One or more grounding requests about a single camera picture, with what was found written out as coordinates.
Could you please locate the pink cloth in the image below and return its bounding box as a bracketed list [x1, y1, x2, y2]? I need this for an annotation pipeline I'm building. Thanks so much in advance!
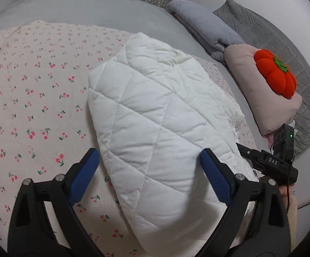
[265, 133, 276, 150]

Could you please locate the blue-grey folded blanket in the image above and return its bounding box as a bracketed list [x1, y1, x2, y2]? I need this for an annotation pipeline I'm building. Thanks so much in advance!
[166, 0, 245, 64]

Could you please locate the person's right forearm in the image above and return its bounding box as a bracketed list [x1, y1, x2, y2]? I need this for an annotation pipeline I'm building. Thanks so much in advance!
[278, 186, 298, 255]

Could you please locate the pink pillow with pumpkin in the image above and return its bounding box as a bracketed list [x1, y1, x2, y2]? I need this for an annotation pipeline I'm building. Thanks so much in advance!
[223, 43, 303, 136]

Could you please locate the cherry print sheet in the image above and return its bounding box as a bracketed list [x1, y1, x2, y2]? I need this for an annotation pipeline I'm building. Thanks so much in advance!
[0, 20, 254, 257]

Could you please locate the orange pumpkin plush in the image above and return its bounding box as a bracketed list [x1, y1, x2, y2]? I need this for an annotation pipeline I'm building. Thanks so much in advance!
[253, 49, 297, 98]

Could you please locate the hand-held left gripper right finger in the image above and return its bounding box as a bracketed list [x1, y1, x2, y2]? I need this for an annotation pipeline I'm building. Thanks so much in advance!
[195, 148, 290, 257]

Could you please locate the white quilted blanket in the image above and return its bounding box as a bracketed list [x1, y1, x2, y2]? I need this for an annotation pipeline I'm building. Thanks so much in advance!
[87, 32, 260, 255]

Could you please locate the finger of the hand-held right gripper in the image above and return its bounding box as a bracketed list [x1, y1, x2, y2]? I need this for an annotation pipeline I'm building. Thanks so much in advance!
[236, 142, 265, 170]

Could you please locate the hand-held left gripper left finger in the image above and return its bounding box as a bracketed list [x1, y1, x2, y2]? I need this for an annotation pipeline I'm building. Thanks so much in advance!
[7, 148, 104, 257]

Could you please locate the grey quilted headboard cushion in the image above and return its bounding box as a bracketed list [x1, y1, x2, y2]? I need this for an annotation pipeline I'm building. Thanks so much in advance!
[212, 0, 310, 156]

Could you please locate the black cable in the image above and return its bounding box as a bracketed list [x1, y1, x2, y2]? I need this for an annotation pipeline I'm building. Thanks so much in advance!
[287, 163, 292, 212]

